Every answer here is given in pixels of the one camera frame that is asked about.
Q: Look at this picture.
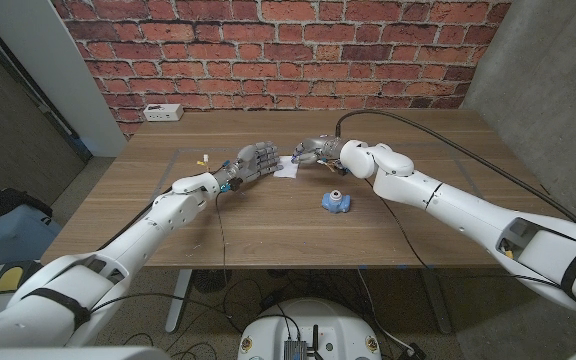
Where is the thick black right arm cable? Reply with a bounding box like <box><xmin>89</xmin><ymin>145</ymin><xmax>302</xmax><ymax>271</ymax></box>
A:
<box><xmin>335</xmin><ymin>109</ymin><xmax>576</xmax><ymax>354</ymax></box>

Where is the white paper shipping label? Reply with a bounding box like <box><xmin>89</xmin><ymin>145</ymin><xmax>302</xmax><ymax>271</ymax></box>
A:
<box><xmin>272</xmin><ymin>155</ymin><xmax>300</xmax><ymax>180</ymax></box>

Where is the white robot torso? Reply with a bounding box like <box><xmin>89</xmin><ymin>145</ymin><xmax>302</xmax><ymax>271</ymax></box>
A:
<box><xmin>236</xmin><ymin>298</ymin><xmax>383</xmax><ymax>360</ymax></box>

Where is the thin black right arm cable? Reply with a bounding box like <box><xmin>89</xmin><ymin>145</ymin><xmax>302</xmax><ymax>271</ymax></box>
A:
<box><xmin>363</xmin><ymin>177</ymin><xmax>564</xmax><ymax>290</ymax></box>

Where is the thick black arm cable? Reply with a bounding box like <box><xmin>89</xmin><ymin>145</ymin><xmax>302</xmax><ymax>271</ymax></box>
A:
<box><xmin>335</xmin><ymin>109</ymin><xmax>576</xmax><ymax>354</ymax></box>
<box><xmin>97</xmin><ymin>169</ymin><xmax>219</xmax><ymax>251</ymax></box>

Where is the blue toy camera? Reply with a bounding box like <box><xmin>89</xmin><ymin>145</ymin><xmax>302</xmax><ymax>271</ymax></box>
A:
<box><xmin>321</xmin><ymin>189</ymin><xmax>352</xmax><ymax>215</ymax></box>

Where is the yellow black foot pedal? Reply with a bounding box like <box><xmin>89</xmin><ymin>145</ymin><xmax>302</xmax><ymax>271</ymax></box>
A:
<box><xmin>0</xmin><ymin>260</ymin><xmax>44</xmax><ymax>296</ymax></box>

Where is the round black floor fan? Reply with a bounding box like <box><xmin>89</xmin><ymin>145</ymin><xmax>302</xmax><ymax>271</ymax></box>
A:
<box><xmin>191</xmin><ymin>269</ymin><xmax>233</xmax><ymax>294</ymax></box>

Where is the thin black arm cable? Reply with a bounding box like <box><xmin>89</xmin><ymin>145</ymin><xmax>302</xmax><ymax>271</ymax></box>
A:
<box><xmin>215</xmin><ymin>192</ymin><xmax>229</xmax><ymax>286</ymax></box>
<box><xmin>363</xmin><ymin>177</ymin><xmax>564</xmax><ymax>290</ymax></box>

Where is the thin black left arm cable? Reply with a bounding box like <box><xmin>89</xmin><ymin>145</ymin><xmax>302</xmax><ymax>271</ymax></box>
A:
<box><xmin>215</xmin><ymin>192</ymin><xmax>229</xmax><ymax>286</ymax></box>

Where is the grey metal box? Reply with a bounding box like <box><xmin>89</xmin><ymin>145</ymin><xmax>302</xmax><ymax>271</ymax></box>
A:
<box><xmin>282</xmin><ymin>339</ymin><xmax>309</xmax><ymax>360</ymax></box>

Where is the red brick printed backdrop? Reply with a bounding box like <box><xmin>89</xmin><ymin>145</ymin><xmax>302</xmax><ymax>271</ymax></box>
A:
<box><xmin>50</xmin><ymin>0</ymin><xmax>514</xmax><ymax>139</ymax></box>

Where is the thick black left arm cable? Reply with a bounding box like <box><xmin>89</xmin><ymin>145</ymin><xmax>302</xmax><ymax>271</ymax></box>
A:
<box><xmin>97</xmin><ymin>169</ymin><xmax>219</xmax><ymax>251</ymax></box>

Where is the white power strip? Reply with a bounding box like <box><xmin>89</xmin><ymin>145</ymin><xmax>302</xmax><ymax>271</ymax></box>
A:
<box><xmin>142</xmin><ymin>103</ymin><xmax>185</xmax><ymax>123</ymax></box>

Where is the white floor cable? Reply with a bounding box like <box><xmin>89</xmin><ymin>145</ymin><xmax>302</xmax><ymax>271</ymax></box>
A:
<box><xmin>356</xmin><ymin>268</ymin><xmax>414</xmax><ymax>354</ymax></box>

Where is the white table leg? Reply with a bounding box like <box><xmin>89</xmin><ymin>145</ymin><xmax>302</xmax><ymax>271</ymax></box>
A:
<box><xmin>165</xmin><ymin>268</ymin><xmax>194</xmax><ymax>332</ymax></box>

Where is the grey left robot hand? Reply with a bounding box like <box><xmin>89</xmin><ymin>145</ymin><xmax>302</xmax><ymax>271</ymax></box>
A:
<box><xmin>213</xmin><ymin>141</ymin><xmax>284</xmax><ymax>194</ymax></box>

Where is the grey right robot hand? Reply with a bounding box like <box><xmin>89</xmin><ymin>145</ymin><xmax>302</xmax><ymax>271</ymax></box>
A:
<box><xmin>290</xmin><ymin>134</ymin><xmax>348</xmax><ymax>166</ymax></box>

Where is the grey table leg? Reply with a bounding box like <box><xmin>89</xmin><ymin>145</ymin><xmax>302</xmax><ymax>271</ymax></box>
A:
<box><xmin>420</xmin><ymin>267</ymin><xmax>454</xmax><ymax>335</ymax></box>

